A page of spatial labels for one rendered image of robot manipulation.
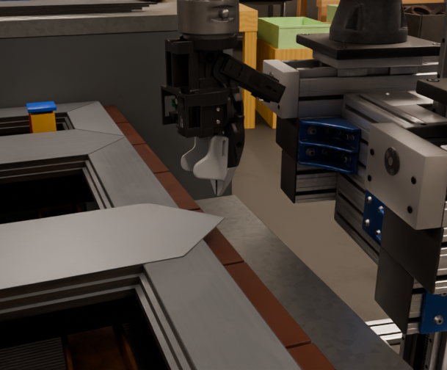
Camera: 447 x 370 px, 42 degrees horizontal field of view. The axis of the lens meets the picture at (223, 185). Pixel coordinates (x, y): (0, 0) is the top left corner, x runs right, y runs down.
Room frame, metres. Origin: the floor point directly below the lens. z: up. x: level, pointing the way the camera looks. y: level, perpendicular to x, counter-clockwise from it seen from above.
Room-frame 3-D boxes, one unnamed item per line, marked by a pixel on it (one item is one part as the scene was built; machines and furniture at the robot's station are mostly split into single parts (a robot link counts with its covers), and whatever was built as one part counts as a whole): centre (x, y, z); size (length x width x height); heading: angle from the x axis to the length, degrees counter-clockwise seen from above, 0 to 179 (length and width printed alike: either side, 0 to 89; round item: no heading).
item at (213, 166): (0.71, 0.01, 0.94); 0.06 x 0.03 x 0.09; 120
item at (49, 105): (1.26, 0.40, 0.88); 0.06 x 0.06 x 0.02; 21
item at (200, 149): (0.74, 0.03, 0.94); 0.06 x 0.03 x 0.09; 120
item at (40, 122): (1.26, 0.40, 0.78); 0.05 x 0.05 x 0.19; 21
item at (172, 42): (0.73, 0.02, 1.04); 0.09 x 0.08 x 0.12; 120
